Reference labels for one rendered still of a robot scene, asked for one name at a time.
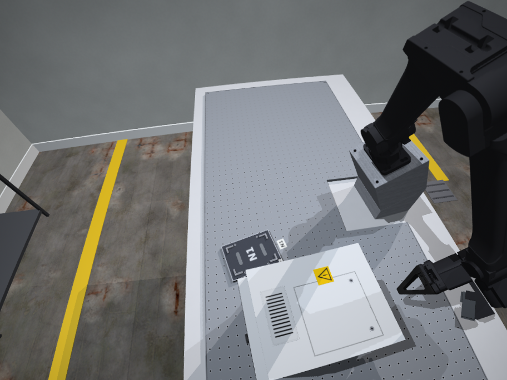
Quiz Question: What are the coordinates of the small white label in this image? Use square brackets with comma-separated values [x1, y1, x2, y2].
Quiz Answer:
[277, 239, 287, 249]

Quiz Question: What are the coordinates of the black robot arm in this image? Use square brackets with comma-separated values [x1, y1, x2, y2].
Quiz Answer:
[360, 1, 507, 321]

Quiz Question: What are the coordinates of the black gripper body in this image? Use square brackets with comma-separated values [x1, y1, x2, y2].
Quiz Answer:
[419, 253, 462, 294]

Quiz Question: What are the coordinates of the grey heat sealer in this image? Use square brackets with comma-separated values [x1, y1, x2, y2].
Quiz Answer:
[237, 243, 405, 380]

